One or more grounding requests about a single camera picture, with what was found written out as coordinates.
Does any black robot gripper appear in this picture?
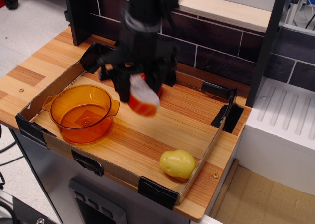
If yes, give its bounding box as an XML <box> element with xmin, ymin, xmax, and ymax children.
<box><xmin>96</xmin><ymin>29</ymin><xmax>180</xmax><ymax>103</ymax></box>

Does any salmon sushi toy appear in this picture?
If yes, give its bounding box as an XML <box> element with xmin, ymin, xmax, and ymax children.
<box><xmin>128</xmin><ymin>75</ymin><xmax>160</xmax><ymax>117</ymax></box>

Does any orange transparent plastic pot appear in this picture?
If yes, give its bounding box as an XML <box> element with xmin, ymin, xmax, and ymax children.
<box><xmin>42</xmin><ymin>85</ymin><xmax>120</xmax><ymax>144</ymax></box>

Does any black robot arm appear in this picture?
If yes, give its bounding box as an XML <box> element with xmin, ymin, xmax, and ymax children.
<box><xmin>97</xmin><ymin>0</ymin><xmax>179</xmax><ymax>103</ymax></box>

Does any cardboard fence with black tape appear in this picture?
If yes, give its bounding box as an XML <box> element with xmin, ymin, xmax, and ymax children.
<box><xmin>16</xmin><ymin>43</ymin><xmax>251</xmax><ymax>212</ymax></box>

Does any yellow toy potato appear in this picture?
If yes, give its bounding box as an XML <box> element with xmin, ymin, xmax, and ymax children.
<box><xmin>159</xmin><ymin>149</ymin><xmax>196</xmax><ymax>179</ymax></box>

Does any grey oven control panel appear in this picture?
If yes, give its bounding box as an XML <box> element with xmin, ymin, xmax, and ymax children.
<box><xmin>68</xmin><ymin>179</ymin><xmax>128</xmax><ymax>224</ymax></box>

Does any white toy sink drainboard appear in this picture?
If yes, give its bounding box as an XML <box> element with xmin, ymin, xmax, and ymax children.
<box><xmin>236</xmin><ymin>79</ymin><xmax>315</xmax><ymax>195</ymax></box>

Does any black caster wheel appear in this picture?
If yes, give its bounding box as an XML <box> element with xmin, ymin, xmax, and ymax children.
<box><xmin>4</xmin><ymin>0</ymin><xmax>19</xmax><ymax>10</ymax></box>

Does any dark grey vertical post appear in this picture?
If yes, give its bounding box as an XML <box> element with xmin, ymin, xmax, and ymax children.
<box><xmin>246</xmin><ymin>0</ymin><xmax>286</xmax><ymax>108</ymax></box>

